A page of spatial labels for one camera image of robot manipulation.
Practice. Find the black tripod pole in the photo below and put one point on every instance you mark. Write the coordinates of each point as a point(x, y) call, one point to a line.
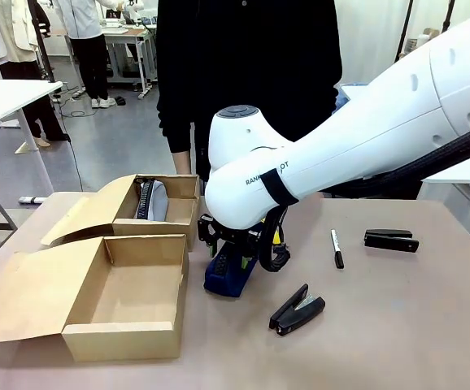
point(42, 44)

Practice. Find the white tube on floor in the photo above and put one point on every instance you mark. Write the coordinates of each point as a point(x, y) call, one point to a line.
point(31, 199)

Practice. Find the black white marker pen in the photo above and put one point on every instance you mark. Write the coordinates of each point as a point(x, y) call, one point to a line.
point(337, 248)

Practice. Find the person white coat black trousers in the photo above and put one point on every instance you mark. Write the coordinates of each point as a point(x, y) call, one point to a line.
point(88, 48)

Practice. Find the grey workbench with equipment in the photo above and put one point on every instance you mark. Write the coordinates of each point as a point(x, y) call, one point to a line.
point(131, 44)

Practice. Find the person torso black sweater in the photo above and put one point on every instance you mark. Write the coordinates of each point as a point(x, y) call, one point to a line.
point(251, 61)

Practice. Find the cardboard box large lid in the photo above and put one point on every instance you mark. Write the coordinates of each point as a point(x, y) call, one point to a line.
point(129, 284)

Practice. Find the blue fabric item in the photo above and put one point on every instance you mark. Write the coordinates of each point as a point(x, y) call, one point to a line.
point(351, 95)

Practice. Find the black foot pedal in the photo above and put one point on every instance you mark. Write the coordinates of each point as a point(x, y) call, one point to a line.
point(120, 100)

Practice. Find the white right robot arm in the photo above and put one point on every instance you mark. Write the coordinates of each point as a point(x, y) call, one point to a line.
point(340, 134)

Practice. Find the thin black stand pole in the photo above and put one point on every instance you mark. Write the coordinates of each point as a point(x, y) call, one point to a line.
point(405, 28)

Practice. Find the brown cardboard carton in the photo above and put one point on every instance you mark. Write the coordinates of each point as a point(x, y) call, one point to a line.
point(428, 33)

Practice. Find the small cardboard box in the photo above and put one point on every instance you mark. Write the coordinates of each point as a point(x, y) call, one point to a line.
point(178, 211)

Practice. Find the thick black stand pole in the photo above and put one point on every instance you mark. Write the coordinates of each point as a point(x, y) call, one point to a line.
point(448, 14)

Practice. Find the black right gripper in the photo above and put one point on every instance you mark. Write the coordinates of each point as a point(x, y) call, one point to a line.
point(231, 236)

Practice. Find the blue pencil case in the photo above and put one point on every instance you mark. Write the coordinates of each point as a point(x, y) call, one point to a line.
point(223, 280)

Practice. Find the white rounded table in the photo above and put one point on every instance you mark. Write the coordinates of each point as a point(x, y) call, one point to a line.
point(458, 183)

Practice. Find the white table with white leg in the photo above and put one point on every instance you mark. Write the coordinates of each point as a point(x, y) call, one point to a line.
point(3, 97)

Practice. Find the person cream jacket black trousers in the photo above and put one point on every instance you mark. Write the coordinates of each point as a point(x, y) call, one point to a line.
point(19, 40)

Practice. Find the person right forearm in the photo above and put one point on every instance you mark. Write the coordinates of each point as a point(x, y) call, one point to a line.
point(182, 162)

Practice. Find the grey pencil case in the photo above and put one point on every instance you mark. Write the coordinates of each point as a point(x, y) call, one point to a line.
point(153, 201)

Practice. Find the black stapler with silver tray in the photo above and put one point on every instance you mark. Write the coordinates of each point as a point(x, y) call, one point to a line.
point(298, 310)

